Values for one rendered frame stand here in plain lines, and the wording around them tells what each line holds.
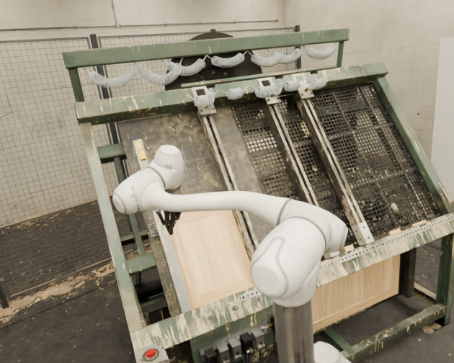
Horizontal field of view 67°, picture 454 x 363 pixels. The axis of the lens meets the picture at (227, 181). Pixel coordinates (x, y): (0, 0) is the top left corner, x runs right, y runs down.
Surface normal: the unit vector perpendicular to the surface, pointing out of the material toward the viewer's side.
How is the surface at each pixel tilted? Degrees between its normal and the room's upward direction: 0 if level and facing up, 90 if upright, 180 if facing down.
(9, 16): 90
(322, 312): 90
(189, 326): 54
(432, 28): 90
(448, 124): 90
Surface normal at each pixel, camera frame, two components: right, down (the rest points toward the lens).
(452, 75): -0.82, 0.26
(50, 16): 0.57, 0.20
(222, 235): 0.26, -0.36
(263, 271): -0.59, 0.26
